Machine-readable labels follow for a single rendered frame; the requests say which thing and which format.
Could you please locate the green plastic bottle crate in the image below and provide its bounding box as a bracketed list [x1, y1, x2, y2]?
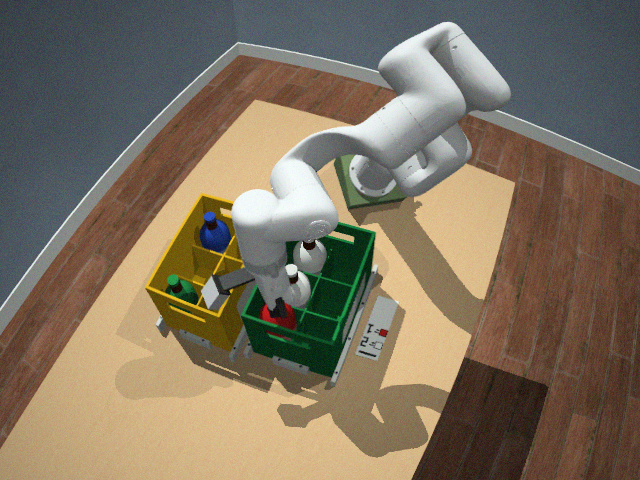
[241, 222, 376, 378]

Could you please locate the white bottle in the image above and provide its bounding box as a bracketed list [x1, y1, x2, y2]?
[285, 264, 311, 310]

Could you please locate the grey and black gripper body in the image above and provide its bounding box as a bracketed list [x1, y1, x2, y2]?
[244, 259, 294, 311]

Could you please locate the white paper pick list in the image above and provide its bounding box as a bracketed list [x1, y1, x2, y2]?
[355, 296, 399, 361]

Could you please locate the yellow crate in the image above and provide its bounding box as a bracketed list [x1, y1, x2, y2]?
[145, 193, 256, 352]

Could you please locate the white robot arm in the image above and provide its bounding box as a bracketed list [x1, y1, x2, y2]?
[201, 22, 511, 310]

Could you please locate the red bottle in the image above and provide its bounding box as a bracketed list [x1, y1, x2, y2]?
[259, 303, 297, 341]

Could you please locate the blue bottle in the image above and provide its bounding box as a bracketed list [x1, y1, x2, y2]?
[200, 212, 232, 254]

